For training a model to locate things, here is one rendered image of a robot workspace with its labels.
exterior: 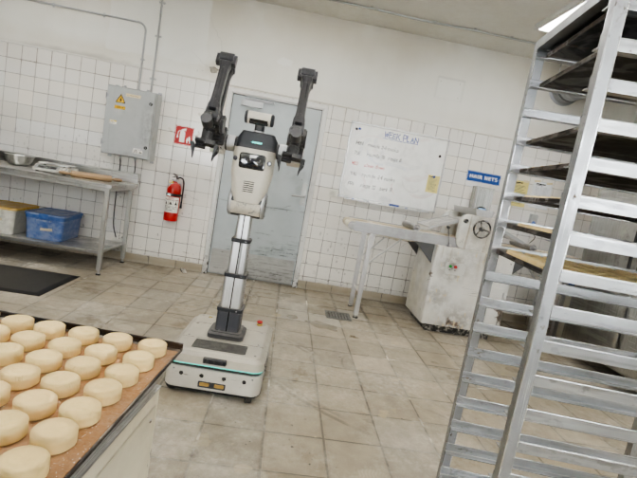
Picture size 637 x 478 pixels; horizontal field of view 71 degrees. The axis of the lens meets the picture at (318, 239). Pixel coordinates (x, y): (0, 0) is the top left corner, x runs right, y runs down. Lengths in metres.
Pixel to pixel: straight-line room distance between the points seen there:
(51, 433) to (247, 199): 2.06
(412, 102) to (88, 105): 3.51
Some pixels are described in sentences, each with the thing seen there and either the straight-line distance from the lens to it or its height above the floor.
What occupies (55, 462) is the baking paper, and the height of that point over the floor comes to 0.90.
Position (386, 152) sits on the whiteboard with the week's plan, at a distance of 5.19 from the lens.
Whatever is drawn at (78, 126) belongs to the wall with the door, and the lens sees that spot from 5.60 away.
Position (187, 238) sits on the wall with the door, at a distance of 5.27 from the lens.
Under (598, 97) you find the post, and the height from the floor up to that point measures 1.55.
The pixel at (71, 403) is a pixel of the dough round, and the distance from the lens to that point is 0.70.
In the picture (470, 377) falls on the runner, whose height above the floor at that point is 0.69.
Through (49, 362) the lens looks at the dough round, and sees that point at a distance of 0.82.
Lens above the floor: 1.26
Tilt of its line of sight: 7 degrees down
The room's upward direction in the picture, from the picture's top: 10 degrees clockwise
